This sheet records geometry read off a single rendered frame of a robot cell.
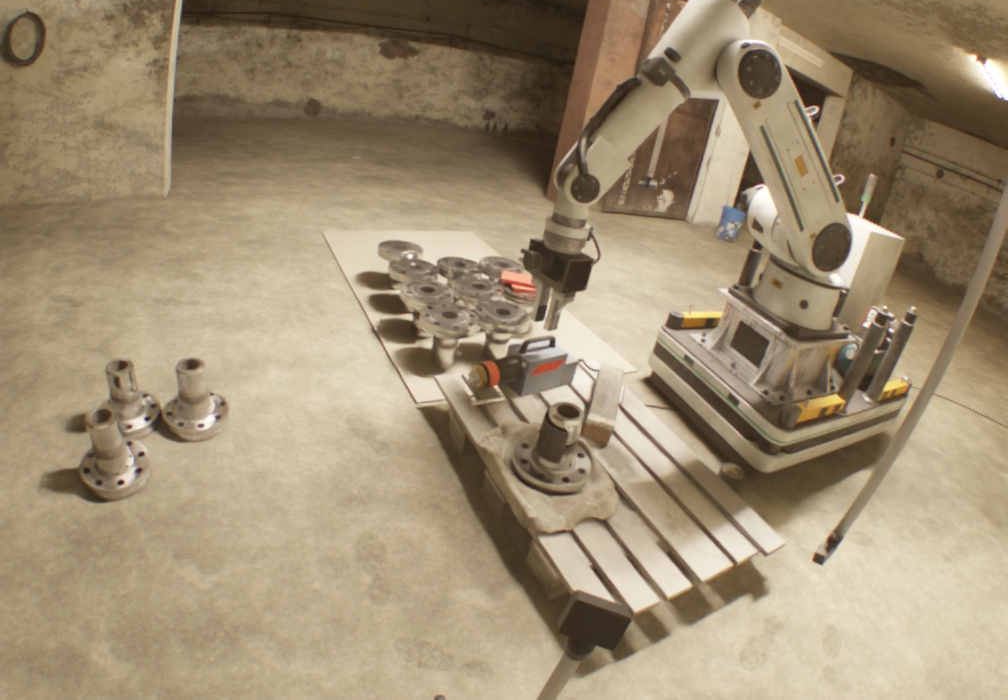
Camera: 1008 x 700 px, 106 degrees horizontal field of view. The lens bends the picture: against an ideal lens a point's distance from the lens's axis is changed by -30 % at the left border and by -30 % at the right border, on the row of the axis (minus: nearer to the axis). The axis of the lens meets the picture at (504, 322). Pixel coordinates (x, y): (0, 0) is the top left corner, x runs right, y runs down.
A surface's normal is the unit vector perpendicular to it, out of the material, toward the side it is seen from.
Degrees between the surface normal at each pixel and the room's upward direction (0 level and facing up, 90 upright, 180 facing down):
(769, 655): 0
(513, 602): 0
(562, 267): 90
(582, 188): 90
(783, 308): 69
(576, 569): 0
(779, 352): 90
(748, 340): 90
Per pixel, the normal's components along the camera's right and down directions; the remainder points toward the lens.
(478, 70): 0.43, 0.47
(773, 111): 0.15, 0.47
